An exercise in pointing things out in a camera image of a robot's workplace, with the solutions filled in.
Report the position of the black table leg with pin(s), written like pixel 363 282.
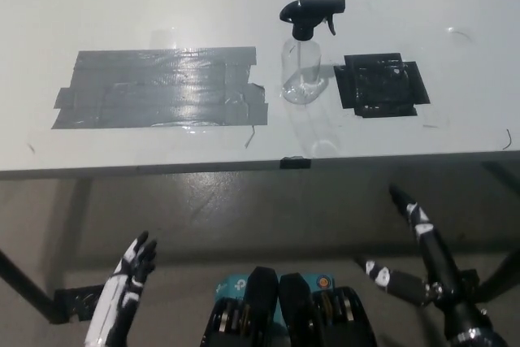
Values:
pixel 28 282

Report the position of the clear plastic bottle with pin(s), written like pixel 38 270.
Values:
pixel 301 75

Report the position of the black spray trigger lid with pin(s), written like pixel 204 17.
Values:
pixel 310 11

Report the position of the teal router box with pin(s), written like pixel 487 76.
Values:
pixel 231 284

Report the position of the grey duct tape patch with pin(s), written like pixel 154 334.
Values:
pixel 162 87

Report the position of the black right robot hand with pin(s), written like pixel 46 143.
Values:
pixel 443 278

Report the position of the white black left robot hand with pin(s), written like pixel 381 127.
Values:
pixel 109 306

